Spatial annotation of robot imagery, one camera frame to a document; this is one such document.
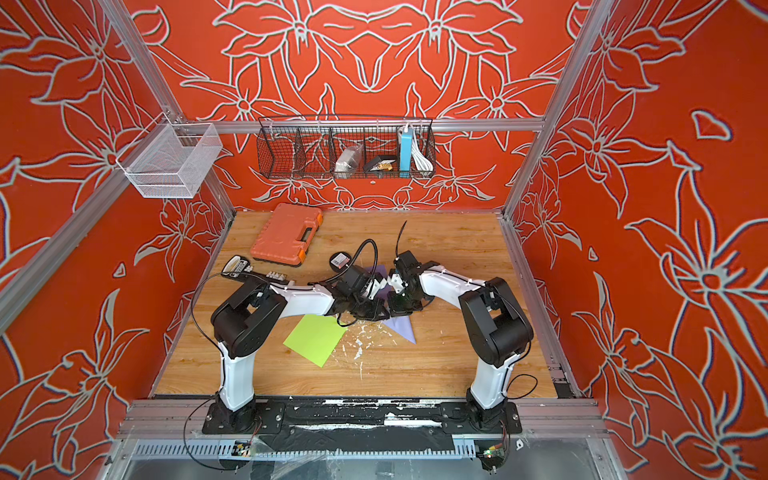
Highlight light lavender square paper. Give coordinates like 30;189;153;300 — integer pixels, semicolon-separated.
383;316;416;344

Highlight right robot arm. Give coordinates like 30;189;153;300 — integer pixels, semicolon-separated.
387;262;534;434

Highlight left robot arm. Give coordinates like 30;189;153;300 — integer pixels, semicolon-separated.
202;274;389;435

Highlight dark purple square paper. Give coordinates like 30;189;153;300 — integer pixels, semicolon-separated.
365;265;392;300

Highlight lime green square paper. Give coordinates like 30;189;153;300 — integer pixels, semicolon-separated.
283;315;346;368

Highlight black round disc with label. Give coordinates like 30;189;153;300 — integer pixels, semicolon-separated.
329;251;352;273

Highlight orange plastic tool case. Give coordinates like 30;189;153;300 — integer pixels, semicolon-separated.
250;203;323;267

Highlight black item in basket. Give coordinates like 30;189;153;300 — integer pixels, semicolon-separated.
364;155;399;173

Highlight silver packet in basket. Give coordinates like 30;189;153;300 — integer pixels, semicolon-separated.
334;144;364;179

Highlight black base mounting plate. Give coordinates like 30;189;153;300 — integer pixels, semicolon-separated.
202;397;522;435

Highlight light blue box in basket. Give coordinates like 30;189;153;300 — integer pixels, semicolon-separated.
399;130;413;178

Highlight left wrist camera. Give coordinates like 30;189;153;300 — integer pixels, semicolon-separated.
362;272;390;300

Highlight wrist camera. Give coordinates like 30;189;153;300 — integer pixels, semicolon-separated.
387;250;422;294
362;272;390;300

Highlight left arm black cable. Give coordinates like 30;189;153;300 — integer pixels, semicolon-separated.
308;238;380;288

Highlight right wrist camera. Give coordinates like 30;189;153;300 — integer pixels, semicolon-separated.
387;250;422;294

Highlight white cables in basket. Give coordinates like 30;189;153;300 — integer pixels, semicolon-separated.
412;128;436;175

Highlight white slotted cable duct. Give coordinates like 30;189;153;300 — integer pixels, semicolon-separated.
131;439;478;462

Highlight black wire wall basket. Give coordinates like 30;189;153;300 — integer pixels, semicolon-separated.
256;115;437;180

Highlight clear plastic wall bin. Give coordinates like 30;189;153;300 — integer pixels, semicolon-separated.
119;123;222;199

